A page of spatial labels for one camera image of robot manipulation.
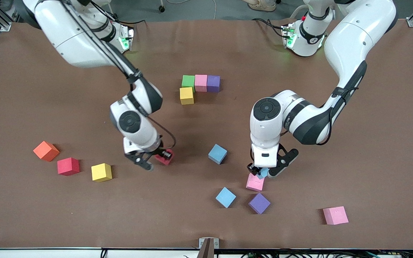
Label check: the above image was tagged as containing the red foam block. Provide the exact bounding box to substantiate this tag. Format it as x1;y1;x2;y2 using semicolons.
155;149;174;166
57;157;80;176

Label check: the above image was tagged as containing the yellow foam block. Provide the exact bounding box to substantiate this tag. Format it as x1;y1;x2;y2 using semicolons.
180;87;195;105
91;163;113;183

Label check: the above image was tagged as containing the green foam block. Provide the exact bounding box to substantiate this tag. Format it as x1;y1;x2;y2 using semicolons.
182;75;196;93

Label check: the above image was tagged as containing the pink foam block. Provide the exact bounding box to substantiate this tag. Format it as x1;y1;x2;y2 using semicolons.
323;206;349;225
246;173;266;192
194;75;208;92

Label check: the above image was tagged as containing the purple foam block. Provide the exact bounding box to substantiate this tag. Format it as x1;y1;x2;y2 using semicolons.
207;75;221;93
248;193;271;215

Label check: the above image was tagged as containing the orange foam block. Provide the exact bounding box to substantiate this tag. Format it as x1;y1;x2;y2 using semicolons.
33;141;60;162

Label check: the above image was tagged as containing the brown table cover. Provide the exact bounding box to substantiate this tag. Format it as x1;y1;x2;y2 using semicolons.
0;19;413;250

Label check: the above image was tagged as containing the foot in beige sandal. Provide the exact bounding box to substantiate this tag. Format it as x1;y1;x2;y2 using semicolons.
248;0;277;12

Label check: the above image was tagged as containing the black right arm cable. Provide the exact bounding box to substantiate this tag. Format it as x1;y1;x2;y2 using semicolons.
153;118;177;149

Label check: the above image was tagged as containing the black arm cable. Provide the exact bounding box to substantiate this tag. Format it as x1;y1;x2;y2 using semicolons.
153;118;177;149
278;84;359;156

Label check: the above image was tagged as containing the grey metal camera bracket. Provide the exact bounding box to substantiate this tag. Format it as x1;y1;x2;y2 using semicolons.
199;237;219;258

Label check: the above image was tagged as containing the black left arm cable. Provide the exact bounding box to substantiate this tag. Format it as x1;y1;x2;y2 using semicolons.
278;84;359;156

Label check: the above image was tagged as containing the black base power cable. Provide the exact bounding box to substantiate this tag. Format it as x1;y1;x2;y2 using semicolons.
252;17;286;38
113;16;147;25

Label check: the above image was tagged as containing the white floor cable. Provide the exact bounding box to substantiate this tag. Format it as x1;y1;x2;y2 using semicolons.
166;0;217;20

